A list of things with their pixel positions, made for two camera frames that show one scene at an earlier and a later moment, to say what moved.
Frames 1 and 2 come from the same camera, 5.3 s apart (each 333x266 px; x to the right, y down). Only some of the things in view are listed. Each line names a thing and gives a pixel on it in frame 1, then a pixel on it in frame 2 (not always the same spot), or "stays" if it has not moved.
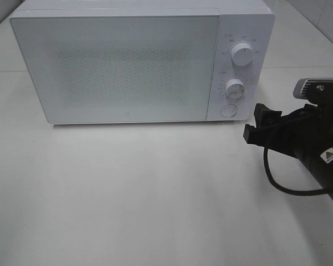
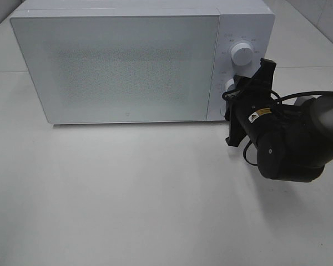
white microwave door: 122,68 stays
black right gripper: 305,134 to 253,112
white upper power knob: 241,54 stays
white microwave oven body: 110,61 stays
